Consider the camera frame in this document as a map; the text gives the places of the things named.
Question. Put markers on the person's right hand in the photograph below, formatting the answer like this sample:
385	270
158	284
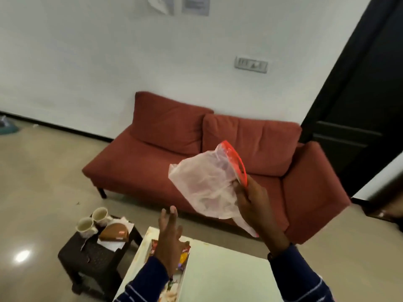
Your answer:
258	213

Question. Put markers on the person's left hand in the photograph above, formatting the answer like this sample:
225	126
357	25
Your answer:
168	248

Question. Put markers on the person's left fingers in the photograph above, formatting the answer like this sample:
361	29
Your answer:
171	218

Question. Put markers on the person's right fingers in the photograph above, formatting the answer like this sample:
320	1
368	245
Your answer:
244	193

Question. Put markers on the clear red-zip plastic bag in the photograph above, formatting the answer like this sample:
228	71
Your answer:
207	182

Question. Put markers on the person's left forearm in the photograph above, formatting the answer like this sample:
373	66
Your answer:
146	284

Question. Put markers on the person's right forearm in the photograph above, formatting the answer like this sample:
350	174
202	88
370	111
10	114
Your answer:
297	276

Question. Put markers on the red yellow snack packet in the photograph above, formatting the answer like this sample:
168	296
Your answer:
184	254

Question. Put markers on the red sofa back cushion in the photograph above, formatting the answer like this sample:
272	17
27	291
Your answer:
258	144
168	122

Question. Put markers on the red fabric sofa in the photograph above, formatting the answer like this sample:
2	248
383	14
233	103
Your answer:
141	172

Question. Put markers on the brown cardboard food box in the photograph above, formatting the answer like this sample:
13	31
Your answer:
114	233

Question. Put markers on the white paper napkin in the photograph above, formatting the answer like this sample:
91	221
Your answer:
110	245

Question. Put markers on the white ceramic cup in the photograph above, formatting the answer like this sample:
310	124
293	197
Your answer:
85	226
101	215

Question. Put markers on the white printed snack packet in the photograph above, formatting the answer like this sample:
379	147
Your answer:
170	290

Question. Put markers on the white table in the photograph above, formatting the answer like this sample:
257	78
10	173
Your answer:
226	273

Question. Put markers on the black wicker side table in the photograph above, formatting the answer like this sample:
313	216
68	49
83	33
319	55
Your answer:
91	264

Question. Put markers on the black door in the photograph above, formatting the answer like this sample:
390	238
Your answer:
362	100

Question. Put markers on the teal grey floor object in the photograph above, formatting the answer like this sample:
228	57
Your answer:
8	127

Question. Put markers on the grey notice sheet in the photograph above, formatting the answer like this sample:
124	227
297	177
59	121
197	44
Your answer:
195	4

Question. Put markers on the white paper sheet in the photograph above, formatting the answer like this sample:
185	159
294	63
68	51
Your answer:
162	4

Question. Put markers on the grey wall switch panel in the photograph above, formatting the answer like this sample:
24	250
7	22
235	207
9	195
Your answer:
251	64

